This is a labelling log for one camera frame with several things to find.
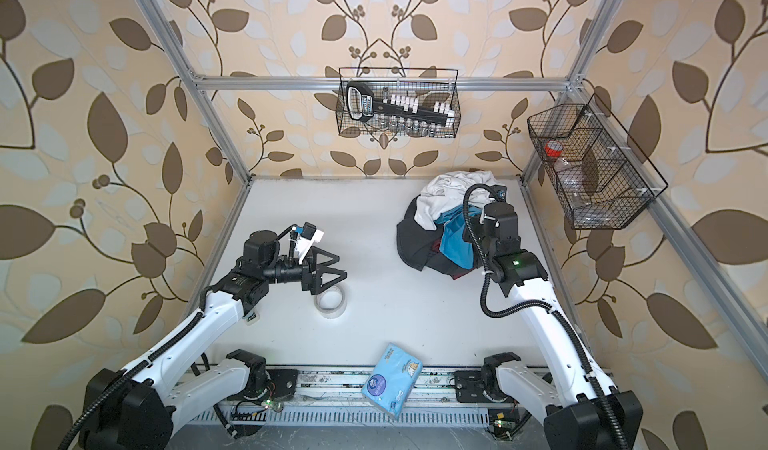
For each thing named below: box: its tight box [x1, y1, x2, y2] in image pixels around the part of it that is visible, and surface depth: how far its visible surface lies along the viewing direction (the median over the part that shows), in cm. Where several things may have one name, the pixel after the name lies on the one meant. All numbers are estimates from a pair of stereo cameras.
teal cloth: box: [434, 205, 481, 269], surface depth 88 cm
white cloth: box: [414, 171, 498, 231], surface depth 91 cm
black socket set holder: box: [346, 81, 455, 127], surface depth 85 cm
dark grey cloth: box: [396, 195, 473, 277], surface depth 97 cm
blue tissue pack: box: [361, 343, 424, 419], surface depth 72 cm
